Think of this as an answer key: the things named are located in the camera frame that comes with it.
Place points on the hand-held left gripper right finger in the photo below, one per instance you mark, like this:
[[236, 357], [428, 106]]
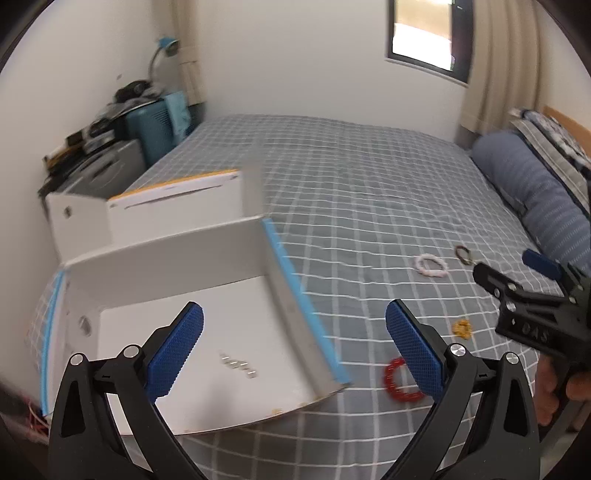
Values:
[[413, 350]]

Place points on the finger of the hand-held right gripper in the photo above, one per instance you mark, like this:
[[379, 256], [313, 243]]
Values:
[[540, 263], [491, 279]]

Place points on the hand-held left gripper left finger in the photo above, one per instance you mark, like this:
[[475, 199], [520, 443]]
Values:
[[178, 350]]

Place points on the white cardboard box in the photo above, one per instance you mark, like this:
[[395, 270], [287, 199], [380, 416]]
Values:
[[207, 304]]

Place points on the person's right hand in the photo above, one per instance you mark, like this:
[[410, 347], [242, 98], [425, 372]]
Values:
[[547, 392]]

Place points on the small silver beads cluster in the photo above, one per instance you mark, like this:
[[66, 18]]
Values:
[[238, 364]]

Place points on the blue striped pillow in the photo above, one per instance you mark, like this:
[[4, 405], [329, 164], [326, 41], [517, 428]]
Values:
[[521, 184]]

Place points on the dark patterned pillow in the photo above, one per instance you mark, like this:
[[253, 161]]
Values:
[[554, 138]]

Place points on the wooden headboard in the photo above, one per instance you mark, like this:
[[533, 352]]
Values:
[[568, 121]]

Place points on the grey checked bed cover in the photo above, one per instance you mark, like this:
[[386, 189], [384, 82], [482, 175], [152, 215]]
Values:
[[351, 184]]

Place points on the grey suitcase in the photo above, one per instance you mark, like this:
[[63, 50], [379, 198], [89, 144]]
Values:
[[106, 166]]

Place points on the beige window curtain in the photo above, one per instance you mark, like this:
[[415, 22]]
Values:
[[498, 69]]

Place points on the blue suitcase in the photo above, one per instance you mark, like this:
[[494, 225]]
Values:
[[152, 134]]

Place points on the stack of small boxes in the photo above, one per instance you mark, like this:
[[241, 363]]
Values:
[[87, 134]]

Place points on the teal cloth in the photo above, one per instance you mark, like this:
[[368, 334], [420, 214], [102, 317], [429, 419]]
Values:
[[178, 115]]

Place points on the dark framed window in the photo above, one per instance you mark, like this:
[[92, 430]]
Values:
[[420, 41]]

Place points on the narrow beige curtain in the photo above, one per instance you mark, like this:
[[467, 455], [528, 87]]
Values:
[[191, 78]]

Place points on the blue desk lamp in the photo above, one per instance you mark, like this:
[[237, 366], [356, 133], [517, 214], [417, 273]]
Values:
[[167, 45]]

